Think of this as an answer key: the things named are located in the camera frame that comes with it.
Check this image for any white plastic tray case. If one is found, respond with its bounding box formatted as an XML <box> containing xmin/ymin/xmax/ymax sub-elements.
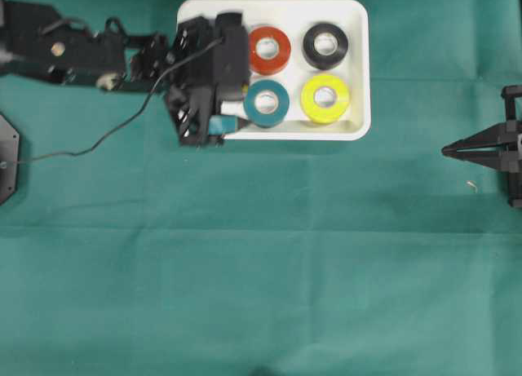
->
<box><xmin>177</xmin><ymin>0</ymin><xmax>371</xmax><ymax>141</ymax></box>

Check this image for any black camera cable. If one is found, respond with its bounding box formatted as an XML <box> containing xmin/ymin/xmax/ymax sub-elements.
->
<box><xmin>0</xmin><ymin>37</ymin><xmax>225</xmax><ymax>165</ymax></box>

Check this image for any red tape roll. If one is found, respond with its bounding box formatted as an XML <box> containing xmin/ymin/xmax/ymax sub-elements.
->
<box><xmin>249</xmin><ymin>26</ymin><xmax>291</xmax><ymax>76</ymax></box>

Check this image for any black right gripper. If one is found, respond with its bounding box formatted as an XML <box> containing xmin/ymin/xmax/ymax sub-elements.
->
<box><xmin>442</xmin><ymin>85</ymin><xmax>521</xmax><ymax>207</ymax></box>

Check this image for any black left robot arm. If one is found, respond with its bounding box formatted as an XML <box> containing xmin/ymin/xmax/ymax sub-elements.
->
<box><xmin>1</xmin><ymin>1</ymin><xmax>250</xmax><ymax>146</ymax></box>

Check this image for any teal green tape roll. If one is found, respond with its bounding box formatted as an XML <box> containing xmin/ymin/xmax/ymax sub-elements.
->
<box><xmin>243</xmin><ymin>79</ymin><xmax>290</xmax><ymax>128</ymax></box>

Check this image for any yellow tape roll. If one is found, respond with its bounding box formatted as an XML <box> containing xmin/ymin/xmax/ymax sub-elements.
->
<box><xmin>300</xmin><ymin>74</ymin><xmax>351</xmax><ymax>125</ymax></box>

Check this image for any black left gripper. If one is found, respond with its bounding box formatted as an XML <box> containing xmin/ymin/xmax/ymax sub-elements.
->
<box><xmin>130</xmin><ymin>16</ymin><xmax>249</xmax><ymax>147</ymax></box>

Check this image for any black tape roll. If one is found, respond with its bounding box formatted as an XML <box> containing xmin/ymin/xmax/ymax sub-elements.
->
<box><xmin>303</xmin><ymin>23</ymin><xmax>349</xmax><ymax>70</ymax></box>

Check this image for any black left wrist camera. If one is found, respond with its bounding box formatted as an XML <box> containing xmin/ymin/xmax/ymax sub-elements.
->
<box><xmin>212</xmin><ymin>11</ymin><xmax>250</xmax><ymax>103</ymax></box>

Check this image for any green table cloth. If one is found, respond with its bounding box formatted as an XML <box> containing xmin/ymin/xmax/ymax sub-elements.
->
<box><xmin>1</xmin><ymin>0</ymin><xmax>521</xmax><ymax>375</ymax></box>

